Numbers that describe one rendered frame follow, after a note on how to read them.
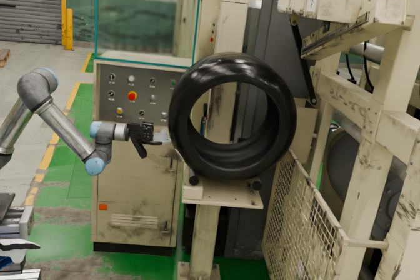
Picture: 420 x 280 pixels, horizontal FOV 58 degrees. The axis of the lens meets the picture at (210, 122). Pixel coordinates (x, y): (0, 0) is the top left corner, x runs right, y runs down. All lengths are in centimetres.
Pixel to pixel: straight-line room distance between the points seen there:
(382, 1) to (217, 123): 104
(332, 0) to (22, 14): 1015
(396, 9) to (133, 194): 178
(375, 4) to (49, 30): 1014
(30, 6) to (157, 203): 908
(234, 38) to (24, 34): 956
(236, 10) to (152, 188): 119
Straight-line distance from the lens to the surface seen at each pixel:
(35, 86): 160
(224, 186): 187
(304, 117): 196
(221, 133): 198
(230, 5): 186
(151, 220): 252
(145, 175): 236
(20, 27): 1111
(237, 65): 153
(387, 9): 127
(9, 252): 107
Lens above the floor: 167
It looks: 18 degrees down
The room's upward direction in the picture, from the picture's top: 7 degrees clockwise
